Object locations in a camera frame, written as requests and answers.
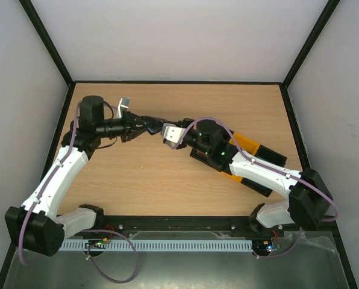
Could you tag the black frame post right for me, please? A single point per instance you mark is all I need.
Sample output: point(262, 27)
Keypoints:
point(314, 34)

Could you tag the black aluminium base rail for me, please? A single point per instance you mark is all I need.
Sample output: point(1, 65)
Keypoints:
point(234, 226)

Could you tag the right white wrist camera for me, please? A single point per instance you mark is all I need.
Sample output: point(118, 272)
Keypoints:
point(171, 134)

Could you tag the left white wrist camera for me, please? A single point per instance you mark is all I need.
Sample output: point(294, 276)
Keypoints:
point(122, 107)

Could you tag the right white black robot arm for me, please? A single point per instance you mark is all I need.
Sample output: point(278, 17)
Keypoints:
point(307, 201)

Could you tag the black frame post left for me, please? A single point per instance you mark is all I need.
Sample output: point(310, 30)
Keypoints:
point(42, 32)

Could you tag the right controller board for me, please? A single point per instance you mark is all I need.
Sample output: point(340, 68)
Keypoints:
point(265, 247)

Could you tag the light blue slotted cable duct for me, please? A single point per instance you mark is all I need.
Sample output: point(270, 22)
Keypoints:
point(167, 245)

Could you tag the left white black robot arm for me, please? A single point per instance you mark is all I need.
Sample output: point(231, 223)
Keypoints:
point(35, 225)

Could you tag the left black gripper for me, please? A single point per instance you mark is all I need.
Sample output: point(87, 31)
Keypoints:
point(131, 130)

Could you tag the controller board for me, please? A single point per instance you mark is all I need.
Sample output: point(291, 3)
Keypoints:
point(265, 247)
point(96, 247)

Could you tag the black frame post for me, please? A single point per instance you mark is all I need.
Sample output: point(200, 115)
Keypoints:
point(314, 34)
point(42, 32)

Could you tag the yellow tray middle compartment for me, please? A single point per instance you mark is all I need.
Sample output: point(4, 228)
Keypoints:
point(247, 145)

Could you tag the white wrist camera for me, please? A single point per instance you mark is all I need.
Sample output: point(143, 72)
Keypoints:
point(122, 107)
point(171, 134)

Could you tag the left controller board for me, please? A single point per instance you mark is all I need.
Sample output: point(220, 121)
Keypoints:
point(96, 247)

